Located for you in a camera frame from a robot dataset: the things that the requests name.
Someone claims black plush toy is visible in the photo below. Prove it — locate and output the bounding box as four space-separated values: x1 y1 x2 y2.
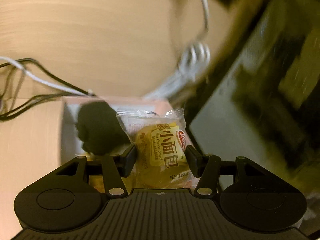
76 101 130 155

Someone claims pale bread bun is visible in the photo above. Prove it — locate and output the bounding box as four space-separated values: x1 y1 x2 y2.
117 108 199 190

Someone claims brown small cake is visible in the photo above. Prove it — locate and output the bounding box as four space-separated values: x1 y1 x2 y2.
86 154 116 193

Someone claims pink open cardboard box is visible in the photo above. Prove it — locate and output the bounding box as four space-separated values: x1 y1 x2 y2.
60 96 172 164

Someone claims black thin cable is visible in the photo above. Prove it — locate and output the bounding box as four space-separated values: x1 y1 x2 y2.
0 57 97 122

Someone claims white coiled cable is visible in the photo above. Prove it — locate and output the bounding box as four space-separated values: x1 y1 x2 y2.
142 0 211 100

